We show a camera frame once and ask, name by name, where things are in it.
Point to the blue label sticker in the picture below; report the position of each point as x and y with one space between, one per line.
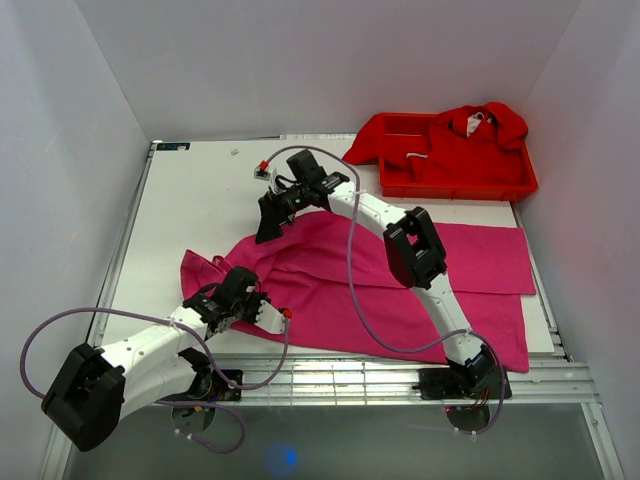
173 146

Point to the pink trousers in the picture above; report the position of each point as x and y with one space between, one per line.
344 298

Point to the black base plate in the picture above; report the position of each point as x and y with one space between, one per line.
449 383
211 387

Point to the red trousers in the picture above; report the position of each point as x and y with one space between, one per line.
468 145

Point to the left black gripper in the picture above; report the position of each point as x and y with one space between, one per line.
256 299

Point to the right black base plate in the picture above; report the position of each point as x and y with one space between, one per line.
449 383

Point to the red plastic bin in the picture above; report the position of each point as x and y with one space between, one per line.
395 183

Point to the aluminium rail frame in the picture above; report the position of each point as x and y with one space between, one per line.
357 418

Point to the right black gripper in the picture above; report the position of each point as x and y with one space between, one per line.
273 214

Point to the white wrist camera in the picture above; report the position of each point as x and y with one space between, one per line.
265 172
271 319

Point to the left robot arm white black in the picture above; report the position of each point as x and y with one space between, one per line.
97 387

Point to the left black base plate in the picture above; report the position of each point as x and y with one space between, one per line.
211 387

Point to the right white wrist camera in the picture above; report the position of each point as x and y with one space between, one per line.
265 172

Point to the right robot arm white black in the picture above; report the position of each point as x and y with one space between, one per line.
414 252

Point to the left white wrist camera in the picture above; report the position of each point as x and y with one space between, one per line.
271 319

